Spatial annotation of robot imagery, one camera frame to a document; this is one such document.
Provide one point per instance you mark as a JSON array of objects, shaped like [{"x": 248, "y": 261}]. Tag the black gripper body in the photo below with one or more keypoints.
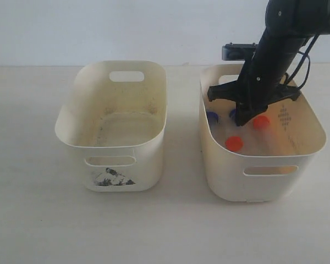
[{"x": 262, "y": 80}]

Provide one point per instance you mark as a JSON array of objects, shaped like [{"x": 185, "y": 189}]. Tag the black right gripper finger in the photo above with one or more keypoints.
[{"x": 238, "y": 114}]

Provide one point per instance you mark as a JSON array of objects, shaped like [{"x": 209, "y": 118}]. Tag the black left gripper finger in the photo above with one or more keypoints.
[{"x": 249, "y": 114}]

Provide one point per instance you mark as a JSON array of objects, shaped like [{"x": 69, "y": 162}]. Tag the blue-capped tube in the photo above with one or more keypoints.
[
  {"x": 232, "y": 115},
  {"x": 212, "y": 119}
]

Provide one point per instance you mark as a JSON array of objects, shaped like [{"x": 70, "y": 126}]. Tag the orange-capped tube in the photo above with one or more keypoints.
[
  {"x": 234, "y": 143},
  {"x": 265, "y": 135}
]

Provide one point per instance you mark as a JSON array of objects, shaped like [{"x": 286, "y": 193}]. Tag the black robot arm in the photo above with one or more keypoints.
[{"x": 291, "y": 30}]

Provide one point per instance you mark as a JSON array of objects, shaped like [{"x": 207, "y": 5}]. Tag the cream plastic bin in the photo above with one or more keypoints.
[
  {"x": 112, "y": 125},
  {"x": 249, "y": 175}
]

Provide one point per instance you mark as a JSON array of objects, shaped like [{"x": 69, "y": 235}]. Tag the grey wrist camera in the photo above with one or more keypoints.
[{"x": 238, "y": 51}]

